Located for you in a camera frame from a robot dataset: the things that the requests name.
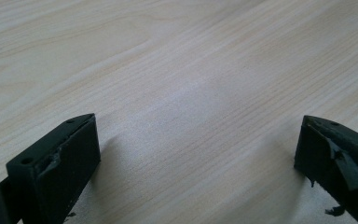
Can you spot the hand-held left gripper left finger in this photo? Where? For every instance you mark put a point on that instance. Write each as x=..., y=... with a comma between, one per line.
x=56, y=174

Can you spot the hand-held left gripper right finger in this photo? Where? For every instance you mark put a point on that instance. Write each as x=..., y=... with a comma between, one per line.
x=338, y=161

